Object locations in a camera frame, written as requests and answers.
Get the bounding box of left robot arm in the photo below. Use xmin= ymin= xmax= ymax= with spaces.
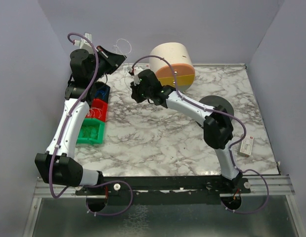
xmin=35 ymin=46 xmax=125 ymax=187

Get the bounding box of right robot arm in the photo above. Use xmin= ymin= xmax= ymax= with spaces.
xmin=131 ymin=69 xmax=240 ymax=181

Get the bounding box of white flat packet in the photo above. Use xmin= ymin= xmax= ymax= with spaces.
xmin=123 ymin=64 xmax=150 ymax=74

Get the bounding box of cream cylindrical drawer cabinet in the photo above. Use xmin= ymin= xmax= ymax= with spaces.
xmin=149 ymin=42 xmax=195 ymax=92

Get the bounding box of red storage bin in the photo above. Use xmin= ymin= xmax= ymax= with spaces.
xmin=86 ymin=99 xmax=108 ymax=122

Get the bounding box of green storage bin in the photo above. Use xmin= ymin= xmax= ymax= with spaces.
xmin=76 ymin=118 xmax=105 ymax=145

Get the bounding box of small white cardboard box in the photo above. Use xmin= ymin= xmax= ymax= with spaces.
xmin=237 ymin=135 xmax=254 ymax=158

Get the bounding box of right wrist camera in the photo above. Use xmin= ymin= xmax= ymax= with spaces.
xmin=129 ymin=66 xmax=143 ymax=85

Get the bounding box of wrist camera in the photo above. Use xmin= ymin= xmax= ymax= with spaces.
xmin=129 ymin=66 xmax=143 ymax=85
xmin=74 ymin=32 xmax=93 ymax=54

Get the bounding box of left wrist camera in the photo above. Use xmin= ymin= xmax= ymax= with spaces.
xmin=74 ymin=32 xmax=93 ymax=54

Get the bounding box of white cable coil in bin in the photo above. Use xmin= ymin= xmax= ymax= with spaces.
xmin=88 ymin=107 xmax=104 ymax=119

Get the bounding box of black cable spool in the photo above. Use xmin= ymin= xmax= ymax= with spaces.
xmin=199 ymin=95 xmax=234 ymax=116

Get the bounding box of green cable coil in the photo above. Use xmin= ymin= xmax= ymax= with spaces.
xmin=80 ymin=125 xmax=99 ymax=139

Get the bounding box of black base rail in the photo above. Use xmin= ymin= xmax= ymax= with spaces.
xmin=76 ymin=175 xmax=251 ymax=206

